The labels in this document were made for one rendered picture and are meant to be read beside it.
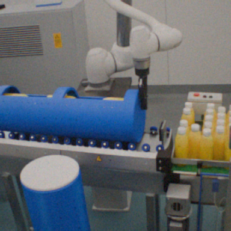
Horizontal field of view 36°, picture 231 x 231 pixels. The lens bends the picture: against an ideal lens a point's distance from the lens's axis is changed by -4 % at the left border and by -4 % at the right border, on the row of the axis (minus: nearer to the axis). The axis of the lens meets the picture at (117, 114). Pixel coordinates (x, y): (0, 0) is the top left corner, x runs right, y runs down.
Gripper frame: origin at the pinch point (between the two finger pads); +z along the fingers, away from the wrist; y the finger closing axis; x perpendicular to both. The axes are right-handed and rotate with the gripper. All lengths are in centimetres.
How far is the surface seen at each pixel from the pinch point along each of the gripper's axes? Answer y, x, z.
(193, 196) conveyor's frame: -25, -30, 39
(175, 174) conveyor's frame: -24.6, -20.5, 26.3
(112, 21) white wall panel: 262, 99, 12
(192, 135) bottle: -13.8, -27.4, 9.5
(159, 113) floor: 217, 36, 115
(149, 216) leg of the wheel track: -11, -3, 69
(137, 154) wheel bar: -13.4, 1.8, 23.6
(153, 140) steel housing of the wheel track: 1.4, -3.6, 23.3
